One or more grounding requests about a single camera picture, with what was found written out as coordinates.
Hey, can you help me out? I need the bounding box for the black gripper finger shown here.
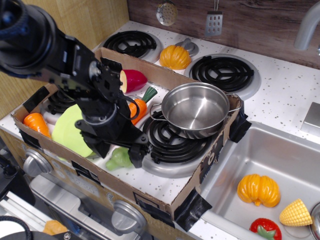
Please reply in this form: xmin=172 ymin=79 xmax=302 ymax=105
xmin=83 ymin=136 xmax=111 ymax=159
xmin=128 ymin=144 xmax=150 ymax=168

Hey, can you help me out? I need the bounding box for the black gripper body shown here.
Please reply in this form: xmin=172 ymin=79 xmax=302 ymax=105
xmin=75 ymin=103 xmax=150 ymax=149

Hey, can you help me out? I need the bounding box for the green toy broccoli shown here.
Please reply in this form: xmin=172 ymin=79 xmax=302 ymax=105
xmin=105 ymin=147 xmax=133 ymax=171

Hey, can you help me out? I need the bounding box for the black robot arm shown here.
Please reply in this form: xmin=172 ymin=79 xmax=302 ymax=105
xmin=0 ymin=0 xmax=151 ymax=168

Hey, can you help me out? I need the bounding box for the stainless steel pot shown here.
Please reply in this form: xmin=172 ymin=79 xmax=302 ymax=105
xmin=149 ymin=82 xmax=242 ymax=139

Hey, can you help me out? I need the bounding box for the silver disc under plate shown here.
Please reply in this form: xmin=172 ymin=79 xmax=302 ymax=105
xmin=87 ymin=152 xmax=100 ymax=160

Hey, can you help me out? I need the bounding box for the large orange toy carrot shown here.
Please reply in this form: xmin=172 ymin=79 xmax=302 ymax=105
xmin=128 ymin=86 xmax=158 ymax=125

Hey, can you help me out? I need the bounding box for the front right black burner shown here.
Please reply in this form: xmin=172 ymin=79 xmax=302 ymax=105
xmin=140 ymin=110 xmax=213 ymax=179

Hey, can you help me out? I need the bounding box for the black burner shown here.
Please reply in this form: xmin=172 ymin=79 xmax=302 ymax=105
xmin=140 ymin=110 xmax=213 ymax=179
xmin=99 ymin=30 xmax=164 ymax=63
xmin=40 ymin=90 xmax=76 ymax=125
xmin=184 ymin=53 xmax=262 ymax=100

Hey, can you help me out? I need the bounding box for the light green plastic plate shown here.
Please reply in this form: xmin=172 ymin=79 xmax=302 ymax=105
xmin=51 ymin=104 xmax=93 ymax=158

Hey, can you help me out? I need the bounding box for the red toy radish half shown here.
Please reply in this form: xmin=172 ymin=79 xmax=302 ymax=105
xmin=120 ymin=69 xmax=148 ymax=94

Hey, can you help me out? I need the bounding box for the front left black burner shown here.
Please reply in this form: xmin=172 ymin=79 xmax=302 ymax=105
xmin=40 ymin=90 xmax=76 ymax=125

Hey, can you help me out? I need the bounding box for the brown cardboard fence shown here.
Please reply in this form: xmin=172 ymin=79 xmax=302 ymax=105
xmin=10 ymin=46 xmax=252 ymax=232

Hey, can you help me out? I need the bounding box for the right silver oven knob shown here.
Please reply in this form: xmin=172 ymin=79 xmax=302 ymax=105
xmin=111 ymin=200 xmax=147 ymax=235

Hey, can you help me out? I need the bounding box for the silver oven knob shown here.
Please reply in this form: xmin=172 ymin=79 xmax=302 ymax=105
xmin=111 ymin=200 xmax=147 ymax=235
xmin=23 ymin=149 xmax=53 ymax=178

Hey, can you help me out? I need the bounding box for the left silver oven knob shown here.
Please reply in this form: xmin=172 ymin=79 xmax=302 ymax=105
xmin=23 ymin=149 xmax=53 ymax=178

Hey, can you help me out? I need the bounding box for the small orange toy carrot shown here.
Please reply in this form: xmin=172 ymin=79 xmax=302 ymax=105
xmin=23 ymin=112 xmax=51 ymax=138

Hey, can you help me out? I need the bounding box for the back left black burner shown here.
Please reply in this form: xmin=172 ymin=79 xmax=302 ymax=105
xmin=99 ymin=30 xmax=164 ymax=63

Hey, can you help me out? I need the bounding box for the orange toy pumpkin on stove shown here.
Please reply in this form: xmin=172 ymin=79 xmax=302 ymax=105
xmin=159 ymin=45 xmax=192 ymax=70

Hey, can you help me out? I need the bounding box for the orange toy piece on floor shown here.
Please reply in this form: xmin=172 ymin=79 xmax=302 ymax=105
xmin=42 ymin=220 xmax=68 ymax=236

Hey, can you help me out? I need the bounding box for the silver back stove knob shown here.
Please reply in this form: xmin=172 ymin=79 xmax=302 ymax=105
xmin=175 ymin=38 xmax=200 ymax=57

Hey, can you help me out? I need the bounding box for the orange toy pumpkin in sink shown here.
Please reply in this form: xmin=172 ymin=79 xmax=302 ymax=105
xmin=236 ymin=174 xmax=281 ymax=208

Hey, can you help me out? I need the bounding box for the back right black burner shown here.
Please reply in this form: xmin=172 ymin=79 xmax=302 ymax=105
xmin=184 ymin=53 xmax=262 ymax=100

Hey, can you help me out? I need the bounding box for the hanging metal strainer ladle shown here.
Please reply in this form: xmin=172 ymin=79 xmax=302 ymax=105
xmin=156 ymin=0 xmax=178 ymax=27

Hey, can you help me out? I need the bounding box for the hanging metal spatula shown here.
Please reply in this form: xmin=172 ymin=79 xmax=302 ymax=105
xmin=204 ymin=0 xmax=223 ymax=37

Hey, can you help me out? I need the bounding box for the red toy strawberry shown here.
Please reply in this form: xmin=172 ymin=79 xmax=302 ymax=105
xmin=249 ymin=218 xmax=283 ymax=240

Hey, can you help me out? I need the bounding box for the yellow toy corn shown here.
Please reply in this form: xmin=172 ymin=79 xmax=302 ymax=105
xmin=279 ymin=198 xmax=313 ymax=227

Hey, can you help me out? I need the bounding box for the silver faucet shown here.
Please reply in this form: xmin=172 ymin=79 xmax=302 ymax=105
xmin=294 ymin=2 xmax=320 ymax=51

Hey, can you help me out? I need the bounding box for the silver oven door handle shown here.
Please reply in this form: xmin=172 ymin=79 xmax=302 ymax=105
xmin=30 ymin=175 xmax=141 ymax=240

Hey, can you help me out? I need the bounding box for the black cable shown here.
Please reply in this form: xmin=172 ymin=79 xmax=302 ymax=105
xmin=0 ymin=215 xmax=33 ymax=240

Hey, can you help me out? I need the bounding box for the silver faucet handle base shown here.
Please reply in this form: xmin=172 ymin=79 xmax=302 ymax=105
xmin=301 ymin=102 xmax=320 ymax=137

